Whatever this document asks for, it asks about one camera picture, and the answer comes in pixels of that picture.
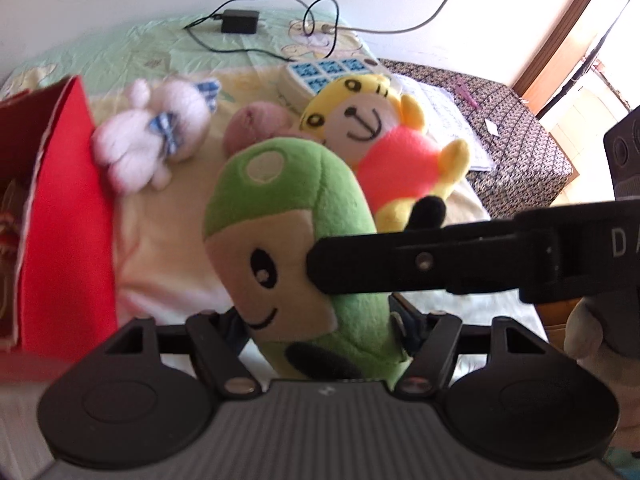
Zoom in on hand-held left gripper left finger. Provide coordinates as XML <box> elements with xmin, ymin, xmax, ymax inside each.
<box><xmin>107</xmin><ymin>310</ymin><xmax>262</xmax><ymax>397</ymax></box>

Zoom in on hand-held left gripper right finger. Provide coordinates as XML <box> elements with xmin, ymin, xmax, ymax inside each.
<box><xmin>390</xmin><ymin>295</ymin><xmax>548</xmax><ymax>396</ymax></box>

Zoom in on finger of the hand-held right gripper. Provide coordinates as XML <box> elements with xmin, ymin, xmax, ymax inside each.
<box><xmin>306</xmin><ymin>220</ymin><xmax>563</xmax><ymax>297</ymax></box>

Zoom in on green plush toy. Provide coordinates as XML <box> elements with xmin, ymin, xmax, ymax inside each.
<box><xmin>201</xmin><ymin>137</ymin><xmax>416</xmax><ymax>382</ymax></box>

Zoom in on yellow tiger plush toy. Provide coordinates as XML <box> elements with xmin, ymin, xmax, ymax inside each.
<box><xmin>299</xmin><ymin>73</ymin><xmax>472</xmax><ymax>233</ymax></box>

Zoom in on pink bear plush keychain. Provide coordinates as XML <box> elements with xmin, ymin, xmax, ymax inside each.
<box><xmin>222</xmin><ymin>101</ymin><xmax>296</xmax><ymax>157</ymax></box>

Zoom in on red cardboard box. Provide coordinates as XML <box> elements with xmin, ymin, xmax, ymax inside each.
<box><xmin>0</xmin><ymin>75</ymin><xmax>121</xmax><ymax>363</ymax></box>

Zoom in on white bunny plush toy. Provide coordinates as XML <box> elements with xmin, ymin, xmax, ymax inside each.
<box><xmin>91</xmin><ymin>76</ymin><xmax>221</xmax><ymax>193</ymax></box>

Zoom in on person's right hand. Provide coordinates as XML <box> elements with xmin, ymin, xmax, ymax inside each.
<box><xmin>564</xmin><ymin>294</ymin><xmax>640</xmax><ymax>411</ymax></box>

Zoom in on patterned brown ottoman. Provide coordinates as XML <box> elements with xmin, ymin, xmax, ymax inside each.
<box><xmin>377</xmin><ymin>57</ymin><xmax>573</xmax><ymax>222</ymax></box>

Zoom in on printed paper sheets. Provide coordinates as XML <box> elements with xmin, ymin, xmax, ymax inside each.
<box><xmin>399</xmin><ymin>77</ymin><xmax>494</xmax><ymax>173</ymax></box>

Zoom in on small pink object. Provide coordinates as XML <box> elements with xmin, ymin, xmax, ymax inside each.
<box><xmin>452</xmin><ymin>80</ymin><xmax>481</xmax><ymax>111</ymax></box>

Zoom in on white blue power strip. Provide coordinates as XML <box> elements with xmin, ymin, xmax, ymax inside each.
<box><xmin>277</xmin><ymin>57</ymin><xmax>385</xmax><ymax>111</ymax></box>

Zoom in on black power adapter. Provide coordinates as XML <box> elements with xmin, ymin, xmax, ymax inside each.
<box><xmin>220</xmin><ymin>9</ymin><xmax>260</xmax><ymax>35</ymax></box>

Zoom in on wooden door frame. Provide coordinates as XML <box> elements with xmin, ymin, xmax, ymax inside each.
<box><xmin>510</xmin><ymin>0</ymin><xmax>616</xmax><ymax>116</ymax></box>

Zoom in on black power cable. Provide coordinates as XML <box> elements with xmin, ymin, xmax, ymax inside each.
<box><xmin>184</xmin><ymin>0</ymin><xmax>342</xmax><ymax>62</ymax></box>

